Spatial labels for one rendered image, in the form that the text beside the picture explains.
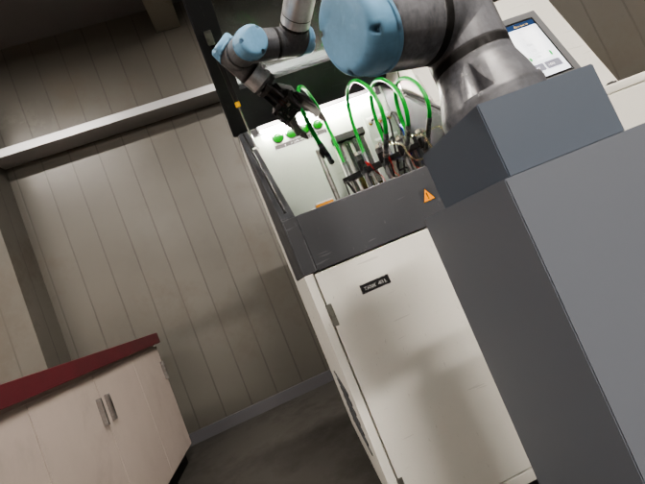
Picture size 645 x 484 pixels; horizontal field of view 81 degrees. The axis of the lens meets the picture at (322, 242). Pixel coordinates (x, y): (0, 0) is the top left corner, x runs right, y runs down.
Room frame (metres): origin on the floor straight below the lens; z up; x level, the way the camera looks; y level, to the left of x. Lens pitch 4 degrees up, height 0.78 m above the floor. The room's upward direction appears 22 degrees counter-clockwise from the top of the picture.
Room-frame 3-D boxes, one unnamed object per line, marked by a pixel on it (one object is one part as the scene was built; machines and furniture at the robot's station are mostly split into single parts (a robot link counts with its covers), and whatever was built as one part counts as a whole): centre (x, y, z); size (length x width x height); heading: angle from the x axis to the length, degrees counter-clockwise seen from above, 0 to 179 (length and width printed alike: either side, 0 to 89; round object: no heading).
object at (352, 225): (1.06, -0.26, 0.87); 0.62 x 0.04 x 0.16; 98
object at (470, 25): (0.56, -0.31, 1.07); 0.13 x 0.12 x 0.14; 115
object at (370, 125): (1.59, -0.43, 1.20); 0.13 x 0.03 x 0.31; 98
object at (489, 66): (0.56, -0.32, 0.95); 0.15 x 0.15 x 0.10
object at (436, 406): (1.05, -0.26, 0.44); 0.65 x 0.02 x 0.68; 98
